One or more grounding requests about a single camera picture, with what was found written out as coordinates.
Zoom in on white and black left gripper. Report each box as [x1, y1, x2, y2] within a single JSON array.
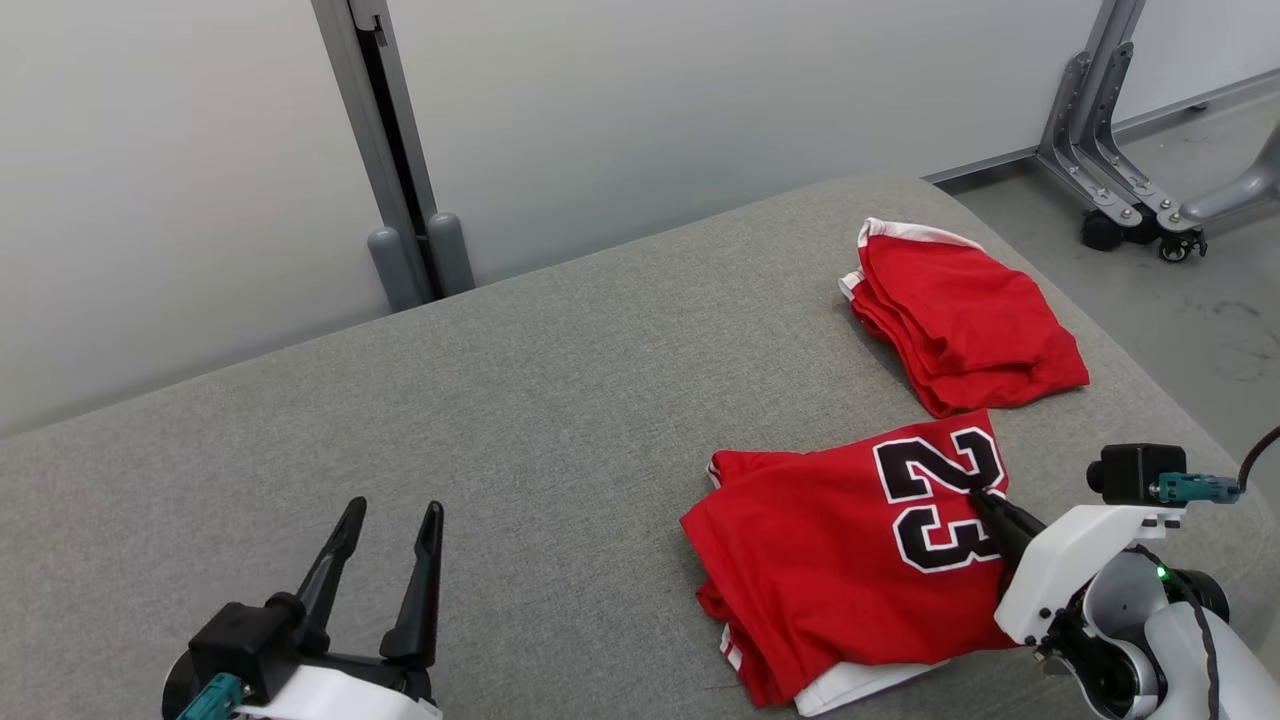
[[235, 497, 446, 720]]

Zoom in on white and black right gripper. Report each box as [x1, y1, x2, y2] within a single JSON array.
[[968, 487, 1187, 646]]

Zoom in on red jersey with number 23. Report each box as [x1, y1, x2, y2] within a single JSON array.
[[680, 408, 1023, 718]]

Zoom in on red shorts with white band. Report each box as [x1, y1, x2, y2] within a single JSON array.
[[838, 217, 1091, 419]]

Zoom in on grey metal stand with casters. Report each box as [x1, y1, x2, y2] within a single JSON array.
[[1035, 0, 1280, 264]]

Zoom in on teal right camera cable connector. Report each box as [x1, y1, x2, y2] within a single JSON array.
[[1150, 473, 1242, 505]]

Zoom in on teal camera cable connector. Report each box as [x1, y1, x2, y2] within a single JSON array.
[[1150, 473, 1242, 505], [175, 672, 247, 720]]

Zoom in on teal left camera cable connector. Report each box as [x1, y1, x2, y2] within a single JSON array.
[[175, 672, 247, 720]]

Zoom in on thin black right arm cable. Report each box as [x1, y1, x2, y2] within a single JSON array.
[[1135, 545, 1223, 720]]

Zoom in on black right camera cable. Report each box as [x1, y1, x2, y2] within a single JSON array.
[[1237, 427, 1280, 492]]

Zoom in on grey cylindrical post bumper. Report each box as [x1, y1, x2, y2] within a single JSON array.
[[428, 211, 477, 298], [367, 226, 427, 313]]

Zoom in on grey metal partition post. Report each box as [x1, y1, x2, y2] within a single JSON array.
[[310, 0, 443, 301]]

